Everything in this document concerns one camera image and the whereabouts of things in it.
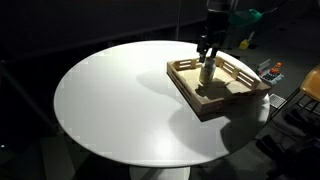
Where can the wooden slatted tray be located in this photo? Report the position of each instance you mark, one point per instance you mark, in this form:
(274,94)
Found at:
(230,83)

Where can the yellow dustpan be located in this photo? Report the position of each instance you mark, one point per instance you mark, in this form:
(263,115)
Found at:
(245,43)

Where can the thin grey vertical pole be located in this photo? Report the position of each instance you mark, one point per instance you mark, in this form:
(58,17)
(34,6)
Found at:
(179,20)

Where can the white pill bottle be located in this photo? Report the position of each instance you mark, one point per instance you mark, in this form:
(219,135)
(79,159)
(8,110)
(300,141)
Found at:
(206,73)

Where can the orange emergency stop button box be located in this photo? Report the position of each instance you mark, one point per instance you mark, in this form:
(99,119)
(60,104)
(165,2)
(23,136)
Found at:
(273,74)

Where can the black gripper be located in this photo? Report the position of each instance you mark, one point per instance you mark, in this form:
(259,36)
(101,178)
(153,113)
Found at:
(217,28)

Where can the white flat strip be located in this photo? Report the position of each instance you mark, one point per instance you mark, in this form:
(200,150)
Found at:
(264,64)

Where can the white perforated grid panel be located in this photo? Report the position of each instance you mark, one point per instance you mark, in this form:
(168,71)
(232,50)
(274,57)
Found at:
(277,101)

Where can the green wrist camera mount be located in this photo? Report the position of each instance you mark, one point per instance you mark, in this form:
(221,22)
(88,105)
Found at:
(245,17)

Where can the yellow chair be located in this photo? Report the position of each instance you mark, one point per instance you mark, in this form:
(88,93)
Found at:
(311,83)

